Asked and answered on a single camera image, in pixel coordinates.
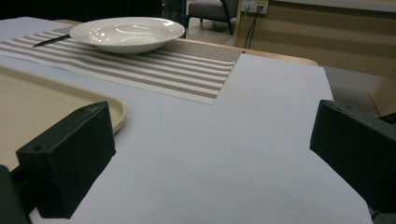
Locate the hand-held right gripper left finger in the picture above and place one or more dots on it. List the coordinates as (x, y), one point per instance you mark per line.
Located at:
(68, 155)

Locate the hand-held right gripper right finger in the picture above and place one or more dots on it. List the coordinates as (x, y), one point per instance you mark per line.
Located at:
(355, 146)

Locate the beige tray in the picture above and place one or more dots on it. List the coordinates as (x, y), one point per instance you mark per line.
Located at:
(34, 109)

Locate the dark knife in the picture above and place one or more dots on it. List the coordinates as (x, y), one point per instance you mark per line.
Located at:
(52, 40)

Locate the striped placemat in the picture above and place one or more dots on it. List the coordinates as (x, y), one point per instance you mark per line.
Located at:
(162, 70)

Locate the white deep plate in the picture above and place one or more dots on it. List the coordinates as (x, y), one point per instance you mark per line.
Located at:
(126, 34)

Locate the white tablecloth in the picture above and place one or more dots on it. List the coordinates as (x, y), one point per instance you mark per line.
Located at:
(218, 149)

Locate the grey armchair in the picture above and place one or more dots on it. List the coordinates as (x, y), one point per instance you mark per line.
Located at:
(211, 11)

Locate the white wall socket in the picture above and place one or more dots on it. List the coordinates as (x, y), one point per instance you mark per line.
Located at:
(254, 5)

